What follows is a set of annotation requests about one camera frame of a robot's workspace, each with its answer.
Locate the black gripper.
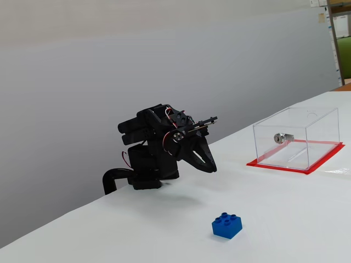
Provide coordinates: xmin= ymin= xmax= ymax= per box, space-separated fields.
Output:
xmin=163 ymin=125 xmax=218 ymax=174

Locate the blue lego brick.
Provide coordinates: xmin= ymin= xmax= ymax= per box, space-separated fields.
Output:
xmin=211 ymin=212 xmax=243 ymax=241

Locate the transparent plastic box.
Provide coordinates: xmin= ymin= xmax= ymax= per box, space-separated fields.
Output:
xmin=252 ymin=106 xmax=341 ymax=171

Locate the white box on shelf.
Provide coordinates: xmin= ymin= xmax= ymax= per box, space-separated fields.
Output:
xmin=332 ymin=13 xmax=351 ymax=39

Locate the red tape rectangle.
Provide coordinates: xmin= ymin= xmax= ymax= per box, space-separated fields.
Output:
xmin=246 ymin=139 xmax=346 ymax=175

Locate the silver cylinder lock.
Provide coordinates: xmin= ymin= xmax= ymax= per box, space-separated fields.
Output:
xmin=273 ymin=133 xmax=295 ymax=144

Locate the black table clamp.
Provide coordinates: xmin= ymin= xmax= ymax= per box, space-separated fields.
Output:
xmin=102 ymin=167 xmax=135 ymax=196

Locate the wooden table surface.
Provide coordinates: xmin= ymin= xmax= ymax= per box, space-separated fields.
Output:
xmin=331 ymin=78 xmax=351 ymax=93

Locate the green panel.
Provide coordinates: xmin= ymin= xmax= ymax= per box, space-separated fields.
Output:
xmin=336 ymin=35 xmax=351 ymax=81

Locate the wrist camera board with mount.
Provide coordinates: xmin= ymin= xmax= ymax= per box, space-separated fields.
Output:
xmin=188 ymin=116 xmax=219 ymax=135

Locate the red white wrist servo wire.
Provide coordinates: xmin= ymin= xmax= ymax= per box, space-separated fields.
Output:
xmin=162 ymin=107 xmax=177 ymax=152

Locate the red white base servo wire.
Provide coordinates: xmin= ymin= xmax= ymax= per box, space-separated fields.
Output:
xmin=121 ymin=151 xmax=132 ymax=168

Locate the shelf frame post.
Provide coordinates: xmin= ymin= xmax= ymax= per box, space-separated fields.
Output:
xmin=326 ymin=0 xmax=347 ymax=87

